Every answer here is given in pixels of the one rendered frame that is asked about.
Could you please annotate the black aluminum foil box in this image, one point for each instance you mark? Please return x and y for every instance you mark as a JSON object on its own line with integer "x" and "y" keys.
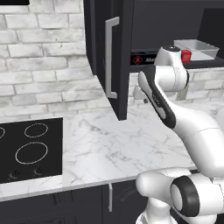
{"x": 140, "y": 59}

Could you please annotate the black hob knob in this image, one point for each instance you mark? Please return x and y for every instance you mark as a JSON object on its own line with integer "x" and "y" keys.
{"x": 15, "y": 174}
{"x": 38, "y": 170}

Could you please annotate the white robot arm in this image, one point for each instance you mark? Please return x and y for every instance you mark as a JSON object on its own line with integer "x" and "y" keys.
{"x": 198, "y": 137}

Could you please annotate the clear tupperware with red clip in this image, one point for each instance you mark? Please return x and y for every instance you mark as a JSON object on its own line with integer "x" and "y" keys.
{"x": 201, "y": 48}

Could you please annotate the dark base cabinet door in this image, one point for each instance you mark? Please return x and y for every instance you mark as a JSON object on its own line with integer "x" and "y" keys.
{"x": 125, "y": 201}

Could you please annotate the black range hood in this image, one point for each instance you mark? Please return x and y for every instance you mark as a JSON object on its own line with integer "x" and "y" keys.
{"x": 14, "y": 2}

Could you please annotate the black hob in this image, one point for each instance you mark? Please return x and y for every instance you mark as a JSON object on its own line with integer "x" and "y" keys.
{"x": 32, "y": 151}

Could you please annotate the dark base cabinet front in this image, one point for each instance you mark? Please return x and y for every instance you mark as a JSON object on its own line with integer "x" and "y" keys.
{"x": 35, "y": 210}

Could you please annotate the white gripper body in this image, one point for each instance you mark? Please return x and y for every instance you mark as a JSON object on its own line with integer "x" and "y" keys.
{"x": 138, "y": 93}

